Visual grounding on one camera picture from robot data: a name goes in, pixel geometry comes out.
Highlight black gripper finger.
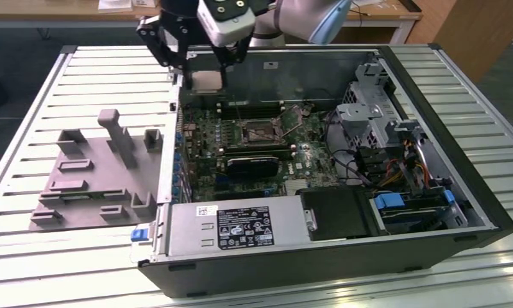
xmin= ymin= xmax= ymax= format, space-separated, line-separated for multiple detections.
xmin=136 ymin=13 xmax=196 ymax=90
xmin=209 ymin=36 xmax=249 ymax=88

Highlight silver square CPU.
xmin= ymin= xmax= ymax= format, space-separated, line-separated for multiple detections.
xmin=191 ymin=71 xmax=224 ymax=93

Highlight black RAM slot bank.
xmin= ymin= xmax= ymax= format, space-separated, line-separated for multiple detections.
xmin=216 ymin=99 xmax=284 ymax=120
xmin=223 ymin=144 xmax=292 ymax=159

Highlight CPU socket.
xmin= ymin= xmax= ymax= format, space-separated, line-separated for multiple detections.
xmin=243 ymin=119 xmax=280 ymax=144

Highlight white cardboard box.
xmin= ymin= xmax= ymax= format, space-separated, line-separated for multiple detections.
xmin=97 ymin=0 xmax=135 ymax=14

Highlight wooden desk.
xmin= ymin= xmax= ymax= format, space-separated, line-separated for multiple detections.
xmin=0 ymin=0 xmax=424 ymax=46

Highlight white papers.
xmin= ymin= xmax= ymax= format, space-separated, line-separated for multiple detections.
xmin=349 ymin=0 xmax=395 ymax=10

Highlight small black graphics card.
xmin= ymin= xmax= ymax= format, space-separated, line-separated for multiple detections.
xmin=228 ymin=156 xmax=280 ymax=179

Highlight green motherboard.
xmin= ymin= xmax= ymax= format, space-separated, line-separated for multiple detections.
xmin=177 ymin=103 xmax=344 ymax=203

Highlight grey metal drive cage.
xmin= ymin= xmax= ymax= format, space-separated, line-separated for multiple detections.
xmin=336 ymin=63 xmax=424 ymax=149

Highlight small silver chipset heatsink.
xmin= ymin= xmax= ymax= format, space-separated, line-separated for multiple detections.
xmin=283 ymin=179 xmax=309 ymax=195

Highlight grey parts rack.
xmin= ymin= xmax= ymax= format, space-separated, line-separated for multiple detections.
xmin=28 ymin=108 xmax=168 ymax=232

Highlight silver power supply unit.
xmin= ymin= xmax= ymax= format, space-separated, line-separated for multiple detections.
xmin=152 ymin=201 xmax=313 ymax=258

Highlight black flat drive cover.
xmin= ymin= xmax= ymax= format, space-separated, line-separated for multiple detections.
xmin=300 ymin=187 xmax=379 ymax=242

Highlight wooden cabinet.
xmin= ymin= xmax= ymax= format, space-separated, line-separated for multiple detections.
xmin=407 ymin=0 xmax=513 ymax=83

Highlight blue disk carrier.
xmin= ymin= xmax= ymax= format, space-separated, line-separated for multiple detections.
xmin=373 ymin=191 xmax=408 ymax=212

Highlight blue case latch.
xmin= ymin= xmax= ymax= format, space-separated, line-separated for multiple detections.
xmin=129 ymin=225 xmax=152 ymax=244

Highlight black open PC case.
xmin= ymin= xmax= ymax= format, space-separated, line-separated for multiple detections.
xmin=131 ymin=44 xmax=513 ymax=298

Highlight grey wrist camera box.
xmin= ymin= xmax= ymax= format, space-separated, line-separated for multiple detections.
xmin=196 ymin=0 xmax=257 ymax=47

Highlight metal socket cover frame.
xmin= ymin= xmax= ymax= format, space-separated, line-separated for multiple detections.
xmin=276 ymin=105 xmax=316 ymax=137

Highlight thin black internal cable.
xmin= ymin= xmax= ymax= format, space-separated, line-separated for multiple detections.
xmin=331 ymin=148 xmax=373 ymax=187

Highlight coloured wire bundle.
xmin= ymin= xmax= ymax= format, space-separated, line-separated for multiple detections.
xmin=379 ymin=137 xmax=433 ymax=191

